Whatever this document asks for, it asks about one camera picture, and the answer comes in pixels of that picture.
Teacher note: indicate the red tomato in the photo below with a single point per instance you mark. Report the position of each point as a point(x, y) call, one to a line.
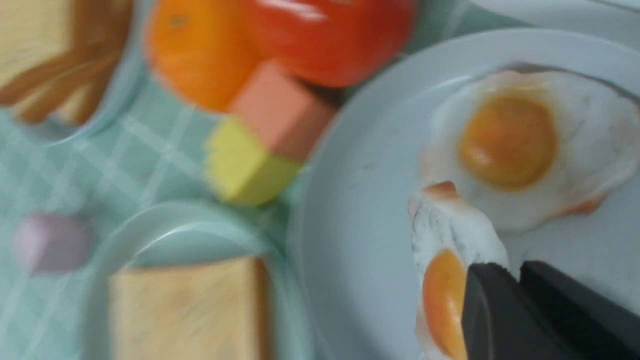
point(332, 43)

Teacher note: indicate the light green plate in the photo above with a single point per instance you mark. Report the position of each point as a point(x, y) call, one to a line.
point(187, 232)

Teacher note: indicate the grey plate with eggs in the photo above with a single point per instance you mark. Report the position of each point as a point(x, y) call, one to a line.
point(351, 229)

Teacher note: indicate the yellow foam block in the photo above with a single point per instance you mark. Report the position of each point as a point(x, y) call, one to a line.
point(240, 170)

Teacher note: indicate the pink foam block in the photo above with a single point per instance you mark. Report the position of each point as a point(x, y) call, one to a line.
point(286, 116)

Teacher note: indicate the bread slice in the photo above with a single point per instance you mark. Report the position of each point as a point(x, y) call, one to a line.
point(59, 56)
point(214, 311)

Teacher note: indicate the green checkered tablecloth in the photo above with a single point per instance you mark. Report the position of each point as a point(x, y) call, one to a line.
point(152, 153)

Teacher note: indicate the white plate with bread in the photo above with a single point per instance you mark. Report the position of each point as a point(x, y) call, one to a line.
point(128, 75)

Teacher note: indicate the orange fruit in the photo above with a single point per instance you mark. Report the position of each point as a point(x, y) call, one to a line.
point(201, 50)

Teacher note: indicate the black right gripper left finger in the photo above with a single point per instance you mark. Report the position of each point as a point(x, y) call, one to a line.
point(501, 322)

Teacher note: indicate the fried egg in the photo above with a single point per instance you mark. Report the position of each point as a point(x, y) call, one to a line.
point(524, 148)
point(449, 235)

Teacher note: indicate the lilac foam cube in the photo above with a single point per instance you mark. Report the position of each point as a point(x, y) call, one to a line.
point(52, 243)

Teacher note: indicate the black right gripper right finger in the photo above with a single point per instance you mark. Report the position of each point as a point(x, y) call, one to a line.
point(595, 326)

